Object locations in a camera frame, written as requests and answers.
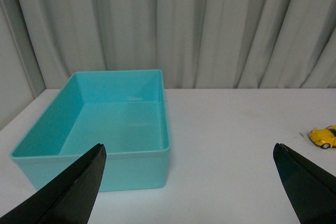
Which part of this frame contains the grey pleated curtain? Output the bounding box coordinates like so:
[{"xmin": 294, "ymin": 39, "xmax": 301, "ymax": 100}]
[{"xmin": 1, "ymin": 0, "xmax": 335, "ymax": 127}]

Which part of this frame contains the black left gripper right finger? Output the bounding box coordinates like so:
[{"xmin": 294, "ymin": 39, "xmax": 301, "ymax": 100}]
[{"xmin": 273, "ymin": 143, "xmax": 335, "ymax": 223}]

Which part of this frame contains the yellow beetle toy car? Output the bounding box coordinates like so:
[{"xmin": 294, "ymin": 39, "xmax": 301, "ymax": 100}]
[{"xmin": 308, "ymin": 125, "xmax": 335, "ymax": 150}]

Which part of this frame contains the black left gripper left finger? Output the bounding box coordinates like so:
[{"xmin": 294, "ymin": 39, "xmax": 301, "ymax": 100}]
[{"xmin": 1, "ymin": 144, "xmax": 107, "ymax": 223}]

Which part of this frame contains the turquoise plastic storage bin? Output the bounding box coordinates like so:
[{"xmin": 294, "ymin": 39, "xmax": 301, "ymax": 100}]
[{"xmin": 10, "ymin": 70, "xmax": 171, "ymax": 192}]

